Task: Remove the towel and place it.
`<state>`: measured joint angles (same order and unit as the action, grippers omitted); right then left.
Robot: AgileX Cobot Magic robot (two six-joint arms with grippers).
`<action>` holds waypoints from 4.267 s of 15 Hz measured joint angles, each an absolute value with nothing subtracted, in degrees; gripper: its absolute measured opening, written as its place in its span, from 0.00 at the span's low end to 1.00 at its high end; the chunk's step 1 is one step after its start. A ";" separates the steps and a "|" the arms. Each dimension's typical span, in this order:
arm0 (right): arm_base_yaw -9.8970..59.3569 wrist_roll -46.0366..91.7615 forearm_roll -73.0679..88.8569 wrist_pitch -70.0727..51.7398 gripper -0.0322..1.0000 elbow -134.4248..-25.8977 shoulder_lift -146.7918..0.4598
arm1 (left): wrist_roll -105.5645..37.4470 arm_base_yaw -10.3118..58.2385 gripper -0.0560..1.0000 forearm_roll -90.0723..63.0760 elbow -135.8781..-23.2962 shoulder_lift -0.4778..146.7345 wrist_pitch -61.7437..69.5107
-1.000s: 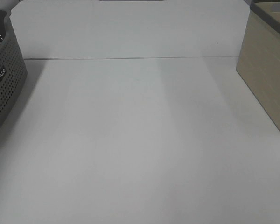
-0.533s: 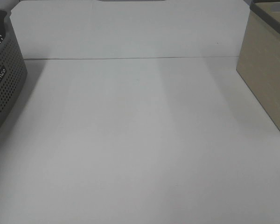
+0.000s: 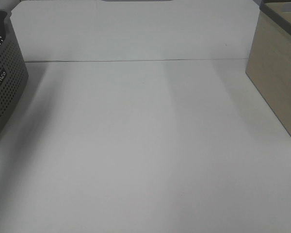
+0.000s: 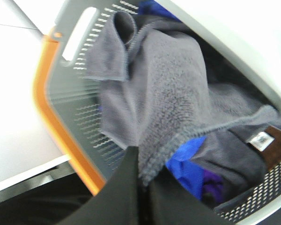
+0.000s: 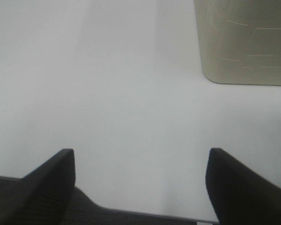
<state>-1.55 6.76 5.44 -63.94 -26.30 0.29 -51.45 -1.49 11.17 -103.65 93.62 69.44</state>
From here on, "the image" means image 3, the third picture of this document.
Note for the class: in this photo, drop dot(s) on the beige storage bin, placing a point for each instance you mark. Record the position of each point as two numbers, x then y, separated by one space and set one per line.
269 63

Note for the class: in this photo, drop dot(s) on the grey perforated plastic basket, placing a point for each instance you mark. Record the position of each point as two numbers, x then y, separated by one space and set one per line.
13 71

